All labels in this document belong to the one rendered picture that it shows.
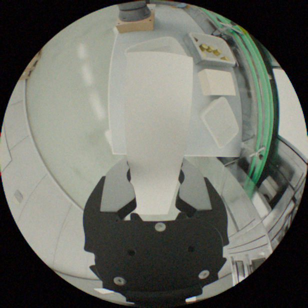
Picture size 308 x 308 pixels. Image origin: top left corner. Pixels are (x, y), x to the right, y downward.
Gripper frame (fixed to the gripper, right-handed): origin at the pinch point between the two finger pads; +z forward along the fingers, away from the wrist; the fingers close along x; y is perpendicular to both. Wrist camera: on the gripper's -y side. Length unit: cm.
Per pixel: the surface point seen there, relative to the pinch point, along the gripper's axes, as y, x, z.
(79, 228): 284, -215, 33
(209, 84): -18.4, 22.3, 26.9
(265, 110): -18, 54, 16
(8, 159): 20, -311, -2
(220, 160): 26, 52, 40
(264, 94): -26, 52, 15
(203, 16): -70, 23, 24
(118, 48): -38, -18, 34
